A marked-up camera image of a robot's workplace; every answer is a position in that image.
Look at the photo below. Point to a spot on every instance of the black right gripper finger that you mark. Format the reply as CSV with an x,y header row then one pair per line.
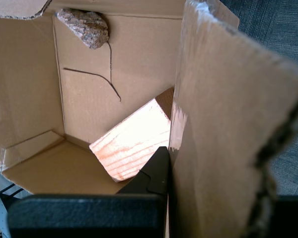
x,y
293,218
89,215

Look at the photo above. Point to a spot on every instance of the light wooden block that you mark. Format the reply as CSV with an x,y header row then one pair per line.
x,y
134,146

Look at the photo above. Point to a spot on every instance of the brown cardboard box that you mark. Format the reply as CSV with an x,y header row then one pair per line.
x,y
226,111

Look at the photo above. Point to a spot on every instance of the speckled granite rock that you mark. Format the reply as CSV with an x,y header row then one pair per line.
x,y
87,27

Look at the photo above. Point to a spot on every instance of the white robot base deck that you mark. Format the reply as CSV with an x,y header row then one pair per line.
x,y
0,218

